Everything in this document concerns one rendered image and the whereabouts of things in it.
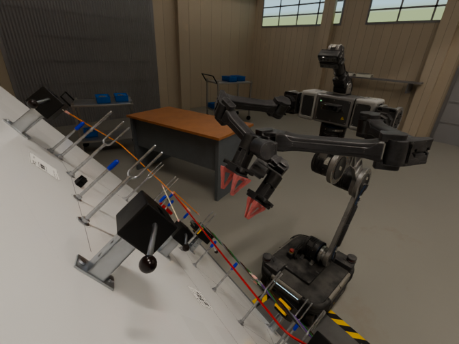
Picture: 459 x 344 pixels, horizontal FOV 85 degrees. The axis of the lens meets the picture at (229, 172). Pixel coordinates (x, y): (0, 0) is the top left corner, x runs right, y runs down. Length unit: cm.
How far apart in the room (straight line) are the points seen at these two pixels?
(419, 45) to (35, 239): 759
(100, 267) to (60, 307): 7
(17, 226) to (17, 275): 6
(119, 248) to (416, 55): 753
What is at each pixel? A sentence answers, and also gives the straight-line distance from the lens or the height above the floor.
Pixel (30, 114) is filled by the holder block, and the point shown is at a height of 159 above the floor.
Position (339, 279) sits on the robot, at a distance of 215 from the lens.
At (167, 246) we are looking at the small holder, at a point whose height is 134.
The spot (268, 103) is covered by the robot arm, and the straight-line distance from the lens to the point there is 137.
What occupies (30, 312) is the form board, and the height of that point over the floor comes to 156.
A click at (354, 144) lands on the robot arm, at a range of 83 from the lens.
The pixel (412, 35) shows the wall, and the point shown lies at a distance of 769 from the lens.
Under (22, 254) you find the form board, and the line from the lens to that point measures 26.
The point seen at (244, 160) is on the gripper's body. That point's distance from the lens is 81.
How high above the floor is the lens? 171
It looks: 26 degrees down
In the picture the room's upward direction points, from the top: 3 degrees clockwise
